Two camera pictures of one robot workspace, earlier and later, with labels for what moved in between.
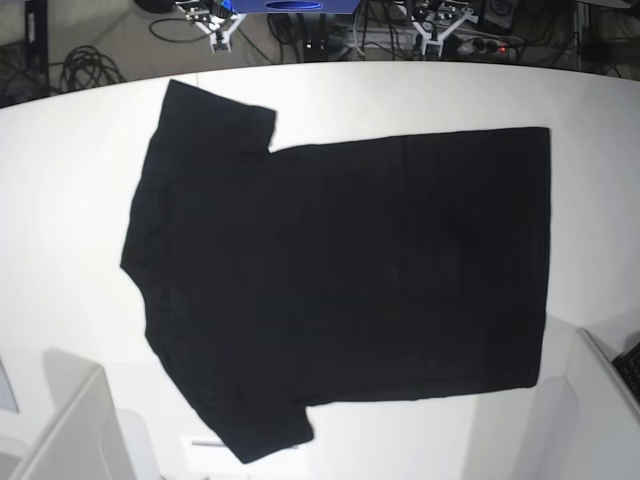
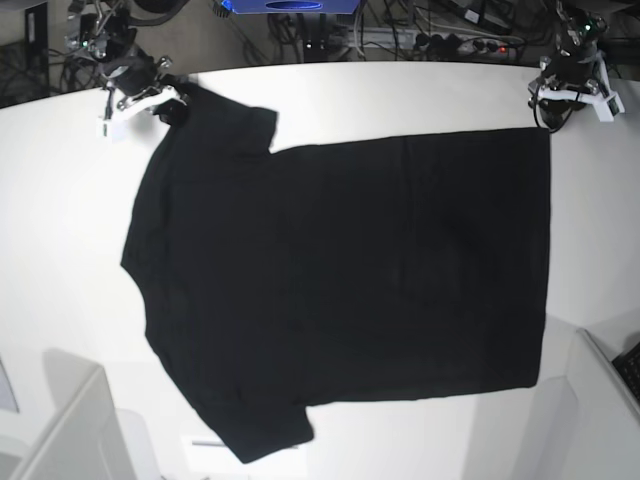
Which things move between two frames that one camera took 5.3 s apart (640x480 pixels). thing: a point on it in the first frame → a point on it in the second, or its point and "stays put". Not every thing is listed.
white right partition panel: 585,424 stays put
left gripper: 212,17 → 133,74
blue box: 297,6 stays put
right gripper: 443,16 → 567,68
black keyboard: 628,365 stays put
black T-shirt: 276,280 stays put
